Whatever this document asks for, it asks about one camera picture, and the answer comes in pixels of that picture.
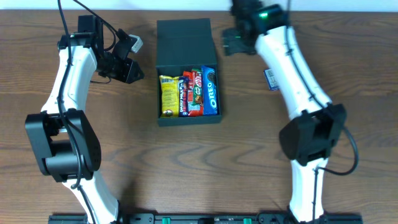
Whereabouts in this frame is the yellow snack bag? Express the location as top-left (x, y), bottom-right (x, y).
top-left (159, 75), bottom-right (179, 118)

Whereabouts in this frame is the small blue barcode chocolate bar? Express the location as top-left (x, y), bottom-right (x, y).
top-left (264, 69), bottom-right (279, 91)

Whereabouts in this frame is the blue Oreo cookie pack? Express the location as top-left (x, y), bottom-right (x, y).
top-left (201, 65), bottom-right (218, 116)

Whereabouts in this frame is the red KitKat bar wrapper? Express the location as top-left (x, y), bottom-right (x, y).
top-left (192, 68), bottom-right (203, 106)

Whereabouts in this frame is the black cardboard gift box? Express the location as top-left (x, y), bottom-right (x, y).
top-left (155, 18), bottom-right (222, 126)

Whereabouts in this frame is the red snack bag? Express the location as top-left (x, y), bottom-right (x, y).
top-left (183, 71), bottom-right (203, 117)

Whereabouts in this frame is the blue Milka bar wrapper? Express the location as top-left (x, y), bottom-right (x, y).
top-left (178, 76), bottom-right (188, 117)

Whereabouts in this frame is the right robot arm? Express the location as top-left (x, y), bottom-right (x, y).
top-left (231, 0), bottom-right (346, 223)

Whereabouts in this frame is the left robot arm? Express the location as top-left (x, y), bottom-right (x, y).
top-left (25, 15), bottom-right (144, 223)

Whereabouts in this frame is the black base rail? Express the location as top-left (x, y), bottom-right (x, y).
top-left (48, 212), bottom-right (364, 224)

